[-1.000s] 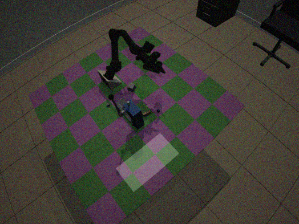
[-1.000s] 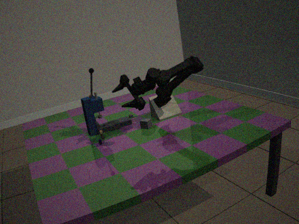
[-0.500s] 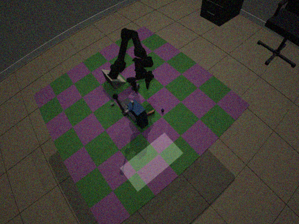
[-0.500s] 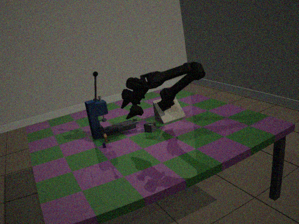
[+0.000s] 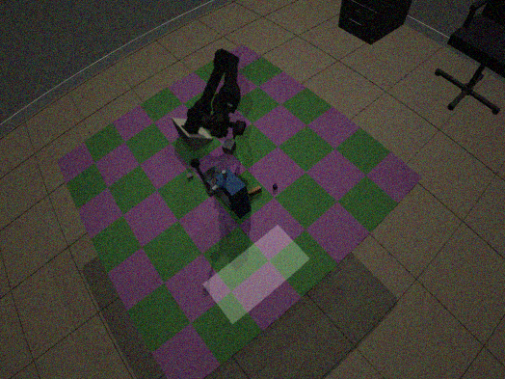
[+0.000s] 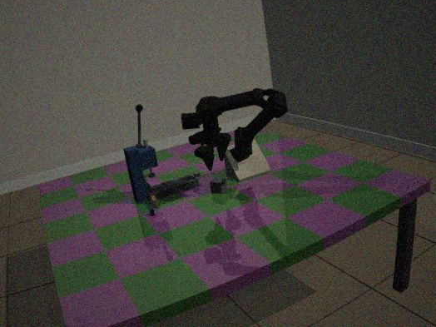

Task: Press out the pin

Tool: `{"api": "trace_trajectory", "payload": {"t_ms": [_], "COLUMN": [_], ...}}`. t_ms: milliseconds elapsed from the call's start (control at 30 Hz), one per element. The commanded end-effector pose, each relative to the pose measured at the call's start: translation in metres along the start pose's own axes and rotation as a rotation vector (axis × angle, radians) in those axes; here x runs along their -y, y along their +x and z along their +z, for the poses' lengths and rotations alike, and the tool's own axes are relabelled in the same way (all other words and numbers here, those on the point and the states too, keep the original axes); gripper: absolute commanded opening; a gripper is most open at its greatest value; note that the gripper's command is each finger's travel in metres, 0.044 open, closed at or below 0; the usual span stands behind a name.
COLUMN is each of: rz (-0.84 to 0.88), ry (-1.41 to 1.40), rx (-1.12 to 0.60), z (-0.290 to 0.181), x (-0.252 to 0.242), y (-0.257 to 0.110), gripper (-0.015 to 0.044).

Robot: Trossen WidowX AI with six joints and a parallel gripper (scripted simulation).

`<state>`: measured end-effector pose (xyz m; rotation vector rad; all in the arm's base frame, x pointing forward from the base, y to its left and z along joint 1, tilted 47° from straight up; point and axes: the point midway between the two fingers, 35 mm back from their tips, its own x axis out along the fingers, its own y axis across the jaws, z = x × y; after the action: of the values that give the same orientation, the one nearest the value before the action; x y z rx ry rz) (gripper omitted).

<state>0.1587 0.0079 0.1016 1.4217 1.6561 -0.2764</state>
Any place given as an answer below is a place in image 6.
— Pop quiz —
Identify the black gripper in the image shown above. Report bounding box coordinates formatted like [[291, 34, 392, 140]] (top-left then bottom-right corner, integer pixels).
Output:
[[194, 127, 231, 171]]

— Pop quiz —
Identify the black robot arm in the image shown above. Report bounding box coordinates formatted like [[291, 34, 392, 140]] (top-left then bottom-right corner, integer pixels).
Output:
[[181, 88, 287, 162]]

